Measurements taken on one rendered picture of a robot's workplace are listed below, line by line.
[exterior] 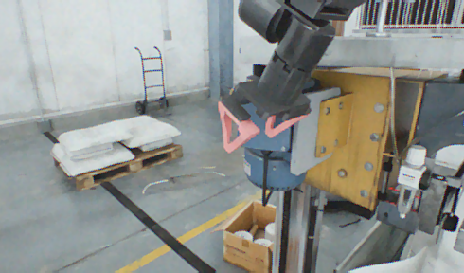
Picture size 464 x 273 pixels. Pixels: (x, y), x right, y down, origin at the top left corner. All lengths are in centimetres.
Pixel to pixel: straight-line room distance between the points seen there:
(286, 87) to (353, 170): 43
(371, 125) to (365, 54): 19
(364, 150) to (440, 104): 18
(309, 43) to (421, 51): 30
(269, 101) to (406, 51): 31
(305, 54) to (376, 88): 36
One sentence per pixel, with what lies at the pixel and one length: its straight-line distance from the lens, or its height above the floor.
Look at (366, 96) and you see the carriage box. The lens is 72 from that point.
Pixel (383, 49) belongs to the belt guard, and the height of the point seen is 140.
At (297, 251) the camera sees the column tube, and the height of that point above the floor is 74.
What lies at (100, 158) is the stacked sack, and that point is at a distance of 318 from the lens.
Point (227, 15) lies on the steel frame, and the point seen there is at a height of 177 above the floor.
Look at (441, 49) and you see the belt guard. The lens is 64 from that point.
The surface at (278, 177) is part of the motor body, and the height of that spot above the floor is 113.
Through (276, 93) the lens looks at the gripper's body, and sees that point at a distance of 39.
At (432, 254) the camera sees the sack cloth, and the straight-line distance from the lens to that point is 109.
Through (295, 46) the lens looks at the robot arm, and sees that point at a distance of 36.
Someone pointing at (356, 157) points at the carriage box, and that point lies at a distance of 76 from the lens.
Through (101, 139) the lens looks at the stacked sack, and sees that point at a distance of 308.
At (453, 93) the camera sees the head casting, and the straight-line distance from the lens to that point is 67.
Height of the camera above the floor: 142
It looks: 19 degrees down
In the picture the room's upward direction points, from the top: straight up
